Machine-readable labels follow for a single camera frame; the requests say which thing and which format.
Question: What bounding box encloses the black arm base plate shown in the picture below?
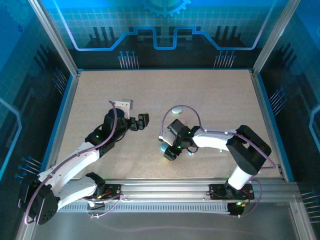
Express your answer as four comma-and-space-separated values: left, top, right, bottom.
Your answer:
208, 183, 256, 201
75, 183, 124, 201

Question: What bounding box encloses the aluminium table side rail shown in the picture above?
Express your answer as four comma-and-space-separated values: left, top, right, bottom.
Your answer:
249, 69, 288, 181
49, 70, 81, 163

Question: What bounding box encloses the small black electronics box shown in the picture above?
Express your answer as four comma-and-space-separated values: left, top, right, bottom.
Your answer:
227, 201, 247, 218

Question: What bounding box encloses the grey slotted cable duct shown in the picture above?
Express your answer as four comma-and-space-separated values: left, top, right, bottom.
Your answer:
57, 202, 232, 214

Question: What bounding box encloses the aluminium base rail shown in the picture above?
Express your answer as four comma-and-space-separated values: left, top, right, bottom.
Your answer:
101, 176, 301, 202

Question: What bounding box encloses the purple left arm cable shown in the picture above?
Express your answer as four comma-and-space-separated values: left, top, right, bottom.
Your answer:
23, 99, 125, 225

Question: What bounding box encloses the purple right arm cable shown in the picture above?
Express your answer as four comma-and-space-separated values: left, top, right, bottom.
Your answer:
159, 104, 277, 219

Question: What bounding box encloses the aluminium frame post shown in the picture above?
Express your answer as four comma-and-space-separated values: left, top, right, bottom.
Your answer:
26, 0, 81, 77
252, 0, 303, 74

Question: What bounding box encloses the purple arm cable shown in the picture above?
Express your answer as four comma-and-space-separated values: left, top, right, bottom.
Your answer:
159, 104, 277, 219
23, 99, 125, 225

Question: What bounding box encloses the blue earbud charging case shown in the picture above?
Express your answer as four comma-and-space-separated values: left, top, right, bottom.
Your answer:
159, 141, 172, 154

